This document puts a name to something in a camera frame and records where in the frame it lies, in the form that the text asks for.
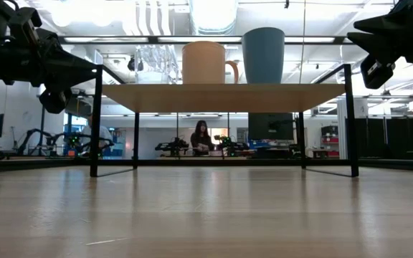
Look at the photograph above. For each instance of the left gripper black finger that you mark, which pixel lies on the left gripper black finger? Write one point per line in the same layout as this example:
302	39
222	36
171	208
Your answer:
74	79
68	59

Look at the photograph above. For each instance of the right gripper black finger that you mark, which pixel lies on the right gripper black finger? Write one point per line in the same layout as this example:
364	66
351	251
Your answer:
385	22
378	44

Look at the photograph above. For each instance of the blue plastic cup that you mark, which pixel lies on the blue plastic cup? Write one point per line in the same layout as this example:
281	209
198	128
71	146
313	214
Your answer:
263	57

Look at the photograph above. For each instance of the black background robot arm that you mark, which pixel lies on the black background robot arm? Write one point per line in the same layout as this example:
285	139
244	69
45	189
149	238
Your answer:
172	146
233	146
34	133

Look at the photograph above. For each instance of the person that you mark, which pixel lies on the person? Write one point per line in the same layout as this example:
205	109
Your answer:
103	133
201	139

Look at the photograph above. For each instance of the black partition curtain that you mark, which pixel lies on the black partition curtain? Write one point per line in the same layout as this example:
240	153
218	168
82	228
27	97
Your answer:
389	138

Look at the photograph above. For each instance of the red storage rack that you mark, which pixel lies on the red storage rack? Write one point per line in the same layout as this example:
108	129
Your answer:
330	140

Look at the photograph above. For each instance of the black monitor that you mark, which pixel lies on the black monitor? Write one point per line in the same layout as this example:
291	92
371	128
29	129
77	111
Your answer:
271	125

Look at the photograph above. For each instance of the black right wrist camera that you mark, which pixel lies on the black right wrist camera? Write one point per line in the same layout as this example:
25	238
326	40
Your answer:
375	73

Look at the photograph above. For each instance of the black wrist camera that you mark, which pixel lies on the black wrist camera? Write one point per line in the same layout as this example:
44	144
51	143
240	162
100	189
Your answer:
375	73
54	101

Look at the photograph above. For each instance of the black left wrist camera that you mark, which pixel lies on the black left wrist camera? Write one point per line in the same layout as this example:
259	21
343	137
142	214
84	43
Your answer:
54	101

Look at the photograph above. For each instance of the black aluminium table frame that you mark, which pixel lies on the black aluminium table frame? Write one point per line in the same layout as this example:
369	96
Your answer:
206	162

